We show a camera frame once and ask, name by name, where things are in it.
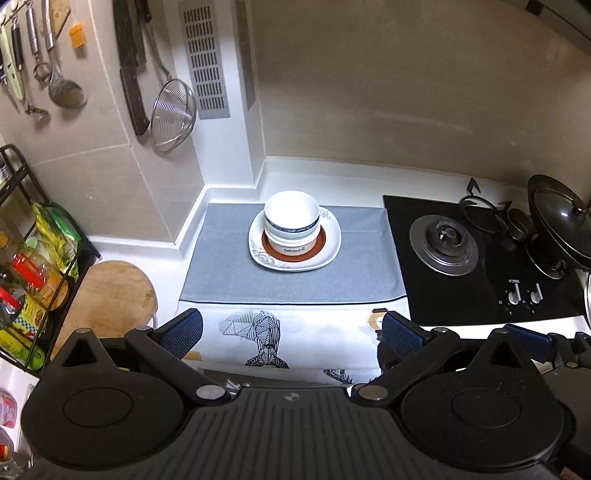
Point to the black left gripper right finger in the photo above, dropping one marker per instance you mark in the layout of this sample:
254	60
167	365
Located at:
421	353

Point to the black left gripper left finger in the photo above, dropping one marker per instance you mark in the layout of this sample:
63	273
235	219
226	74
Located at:
160	352

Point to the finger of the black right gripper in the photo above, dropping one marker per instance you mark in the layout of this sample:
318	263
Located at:
542	348

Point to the orange brown plate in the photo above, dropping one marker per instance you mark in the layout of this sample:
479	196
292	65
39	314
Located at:
318	248

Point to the white bowl blue rim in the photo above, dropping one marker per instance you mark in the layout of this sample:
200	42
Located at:
291	215

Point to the beige bowl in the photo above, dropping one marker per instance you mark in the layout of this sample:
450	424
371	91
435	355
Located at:
292	247

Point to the black kitchen knife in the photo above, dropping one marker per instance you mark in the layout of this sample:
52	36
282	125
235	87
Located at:
128	66

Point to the white patterned cloth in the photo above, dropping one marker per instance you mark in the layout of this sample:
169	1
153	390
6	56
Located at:
321	344

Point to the round wooden cutting board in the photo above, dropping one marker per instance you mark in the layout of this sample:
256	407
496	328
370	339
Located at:
114	297

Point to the grey table mat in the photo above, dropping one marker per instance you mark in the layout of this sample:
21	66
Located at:
353	262

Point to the black gas stove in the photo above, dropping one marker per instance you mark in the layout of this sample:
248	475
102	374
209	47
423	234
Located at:
455	275

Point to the stove pot support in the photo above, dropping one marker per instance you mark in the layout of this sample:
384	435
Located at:
508	225

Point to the black wok lid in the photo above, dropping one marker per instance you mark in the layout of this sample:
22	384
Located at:
562	216

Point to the small white floral plate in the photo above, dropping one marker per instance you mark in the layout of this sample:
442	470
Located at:
326	256

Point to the metal strainer skimmer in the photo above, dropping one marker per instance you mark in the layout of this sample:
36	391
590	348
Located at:
174	109

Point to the metal ladle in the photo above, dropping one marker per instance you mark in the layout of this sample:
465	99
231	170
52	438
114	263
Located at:
63	92

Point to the black wire rack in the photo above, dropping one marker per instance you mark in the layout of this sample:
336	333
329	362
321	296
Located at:
44	257

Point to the metal wall vent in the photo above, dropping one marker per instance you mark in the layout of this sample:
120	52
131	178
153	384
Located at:
201	42

